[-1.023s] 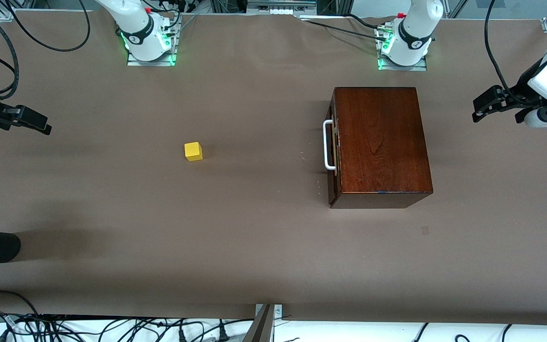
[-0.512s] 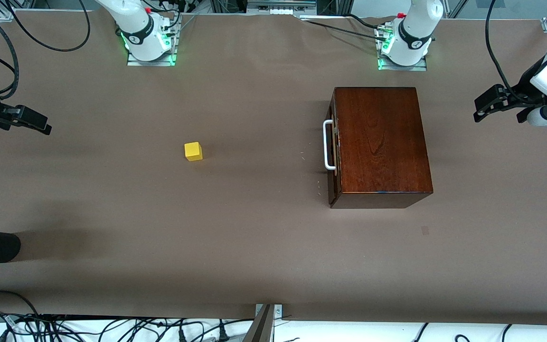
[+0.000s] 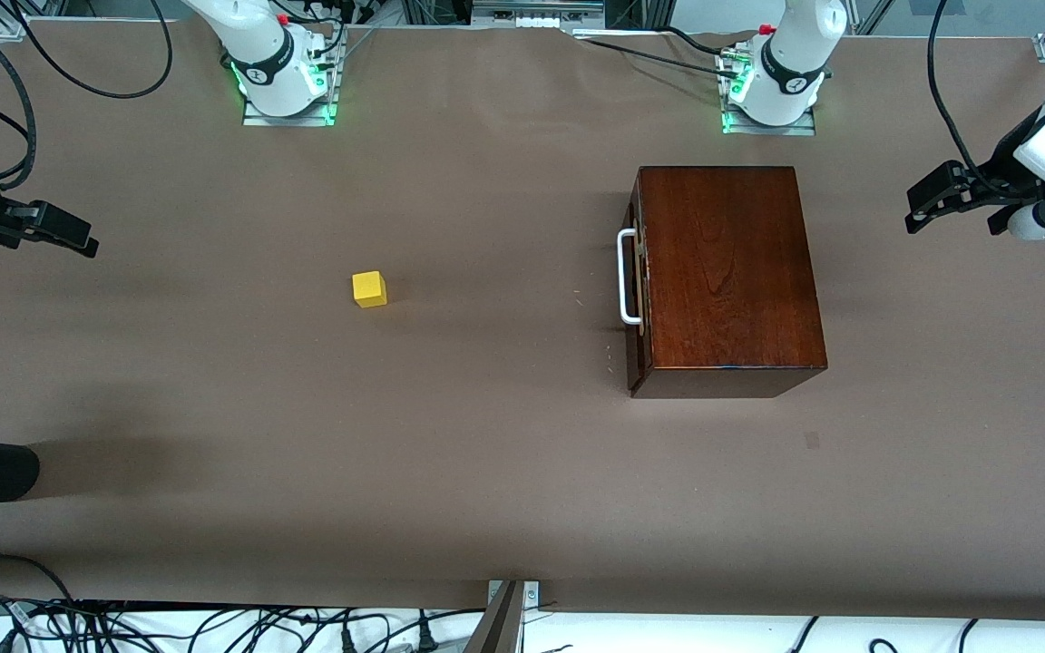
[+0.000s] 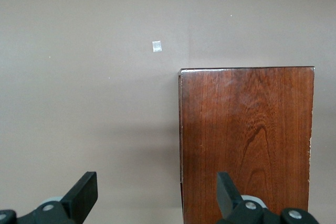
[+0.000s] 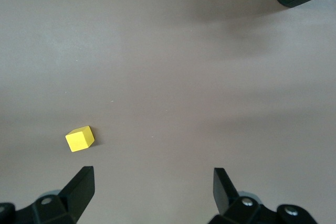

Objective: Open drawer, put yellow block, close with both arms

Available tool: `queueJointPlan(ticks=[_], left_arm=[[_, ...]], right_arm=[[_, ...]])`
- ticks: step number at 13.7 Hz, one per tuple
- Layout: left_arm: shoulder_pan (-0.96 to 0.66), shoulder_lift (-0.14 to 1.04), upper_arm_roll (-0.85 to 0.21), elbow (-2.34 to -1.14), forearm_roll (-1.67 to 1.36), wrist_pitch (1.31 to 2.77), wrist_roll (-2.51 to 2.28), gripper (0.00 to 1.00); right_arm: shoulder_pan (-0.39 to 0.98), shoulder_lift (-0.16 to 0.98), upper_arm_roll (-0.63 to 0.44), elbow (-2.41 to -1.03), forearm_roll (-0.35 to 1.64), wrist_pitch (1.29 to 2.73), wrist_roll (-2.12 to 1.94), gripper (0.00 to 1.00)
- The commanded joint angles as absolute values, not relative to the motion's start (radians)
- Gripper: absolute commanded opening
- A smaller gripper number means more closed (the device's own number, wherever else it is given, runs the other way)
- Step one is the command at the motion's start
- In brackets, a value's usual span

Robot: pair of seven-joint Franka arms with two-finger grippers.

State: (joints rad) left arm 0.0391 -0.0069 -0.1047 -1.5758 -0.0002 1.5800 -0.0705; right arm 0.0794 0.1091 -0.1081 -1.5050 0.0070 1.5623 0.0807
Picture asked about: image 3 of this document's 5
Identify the yellow block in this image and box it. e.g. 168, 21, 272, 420
352, 270, 388, 309

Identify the dark wooden drawer cabinet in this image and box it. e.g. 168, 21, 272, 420
629, 166, 829, 400

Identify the metal post with bracket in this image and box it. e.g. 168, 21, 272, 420
464, 579, 542, 653

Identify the black right arm cable loop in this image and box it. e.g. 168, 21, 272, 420
10, 0, 174, 100

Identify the wooden drawer with white handle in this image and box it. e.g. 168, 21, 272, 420
618, 171, 652, 393

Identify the white power strip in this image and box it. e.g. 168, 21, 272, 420
473, 0, 605, 33

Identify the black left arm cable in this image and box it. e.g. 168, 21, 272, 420
927, 0, 1031, 199

